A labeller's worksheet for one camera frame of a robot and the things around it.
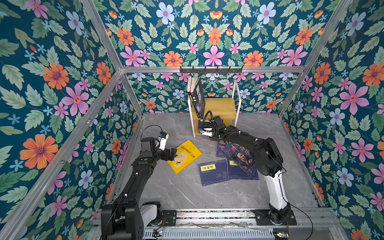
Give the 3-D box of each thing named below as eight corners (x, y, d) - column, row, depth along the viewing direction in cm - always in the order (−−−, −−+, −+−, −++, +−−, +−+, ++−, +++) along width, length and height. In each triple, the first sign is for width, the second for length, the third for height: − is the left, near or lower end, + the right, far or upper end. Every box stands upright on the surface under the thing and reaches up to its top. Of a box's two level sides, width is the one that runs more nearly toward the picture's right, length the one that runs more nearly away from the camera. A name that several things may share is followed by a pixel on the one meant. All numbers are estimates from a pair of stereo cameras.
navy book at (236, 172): (229, 179, 89) (229, 178, 86) (226, 160, 97) (227, 158, 95) (258, 179, 89) (259, 178, 86) (253, 160, 97) (254, 158, 95)
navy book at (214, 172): (201, 186, 86) (201, 185, 84) (198, 165, 94) (198, 163, 93) (232, 180, 88) (232, 179, 86) (226, 160, 96) (226, 159, 95)
